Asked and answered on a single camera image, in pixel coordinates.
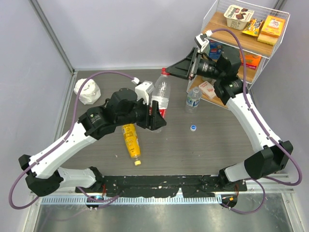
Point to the white slotted cable duct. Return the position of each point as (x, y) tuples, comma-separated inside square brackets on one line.
[(81, 199)]

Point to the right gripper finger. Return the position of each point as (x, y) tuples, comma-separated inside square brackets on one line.
[(182, 64), (183, 74)]

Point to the clear bottle blue green label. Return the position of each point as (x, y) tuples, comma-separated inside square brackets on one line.
[(193, 99)]

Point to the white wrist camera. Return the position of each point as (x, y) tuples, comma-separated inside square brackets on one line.
[(143, 89), (202, 41)]

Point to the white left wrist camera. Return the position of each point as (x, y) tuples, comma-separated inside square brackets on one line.
[(143, 89)]

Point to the blue green box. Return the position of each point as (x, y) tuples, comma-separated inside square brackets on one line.
[(215, 49)]

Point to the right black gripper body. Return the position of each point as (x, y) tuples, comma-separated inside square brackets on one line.
[(199, 66)]

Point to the crumpled white paper towel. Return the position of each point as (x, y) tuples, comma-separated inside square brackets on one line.
[(90, 93)]

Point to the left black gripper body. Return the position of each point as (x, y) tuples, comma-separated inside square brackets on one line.
[(144, 119)]

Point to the red cap clear bottle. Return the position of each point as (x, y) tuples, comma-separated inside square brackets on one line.
[(161, 92)]

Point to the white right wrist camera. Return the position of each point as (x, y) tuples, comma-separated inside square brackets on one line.
[(202, 41)]

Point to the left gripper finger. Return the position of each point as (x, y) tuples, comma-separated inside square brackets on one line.
[(155, 109), (157, 122)]

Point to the yellow candy bag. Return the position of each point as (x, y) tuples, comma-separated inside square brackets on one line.
[(253, 28)]

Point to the orange snack box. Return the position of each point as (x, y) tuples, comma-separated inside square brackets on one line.
[(252, 60)]

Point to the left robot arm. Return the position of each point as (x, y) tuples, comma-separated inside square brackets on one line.
[(44, 172)]

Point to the white pink small box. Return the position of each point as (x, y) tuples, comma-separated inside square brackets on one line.
[(207, 89)]

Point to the yellow label bottle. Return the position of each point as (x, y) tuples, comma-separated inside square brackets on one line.
[(132, 143)]

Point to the white wire shelf rack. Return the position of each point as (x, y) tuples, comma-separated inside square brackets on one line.
[(214, 19)]

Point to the white yogurt cup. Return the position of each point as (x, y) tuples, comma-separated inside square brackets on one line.
[(238, 17)]

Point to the white bottle cap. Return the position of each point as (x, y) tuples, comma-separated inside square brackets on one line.
[(193, 128)]

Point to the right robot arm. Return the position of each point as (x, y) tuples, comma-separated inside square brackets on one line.
[(270, 152)]

